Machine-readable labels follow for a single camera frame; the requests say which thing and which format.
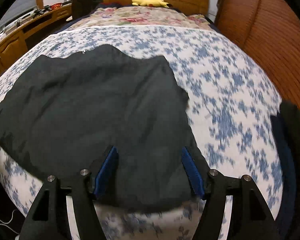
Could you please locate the wooden louvered wardrobe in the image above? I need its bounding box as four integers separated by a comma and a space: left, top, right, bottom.
215, 0, 300, 108

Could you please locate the grey window blind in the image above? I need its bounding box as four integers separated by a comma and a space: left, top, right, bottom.
0, 0, 37, 28

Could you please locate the dark wooden chair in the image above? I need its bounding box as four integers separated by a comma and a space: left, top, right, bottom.
71, 0, 96, 21

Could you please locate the dark clothes pile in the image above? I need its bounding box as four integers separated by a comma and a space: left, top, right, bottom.
270, 101, 300, 239

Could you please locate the yellow plush toy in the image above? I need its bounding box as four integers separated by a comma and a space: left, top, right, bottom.
132, 0, 171, 8

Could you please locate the pink floral beige quilt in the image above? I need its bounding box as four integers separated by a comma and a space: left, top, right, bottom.
66, 7, 212, 30

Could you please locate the black zip jacket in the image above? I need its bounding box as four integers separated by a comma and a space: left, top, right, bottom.
0, 44, 203, 212

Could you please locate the wooden desk cabinet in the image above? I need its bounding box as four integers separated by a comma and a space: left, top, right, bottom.
0, 4, 71, 76

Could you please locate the red basket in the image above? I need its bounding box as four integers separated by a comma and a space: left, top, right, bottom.
51, 3, 63, 10

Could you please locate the blue floral white bedsheet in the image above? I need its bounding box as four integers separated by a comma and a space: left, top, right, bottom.
0, 25, 283, 239

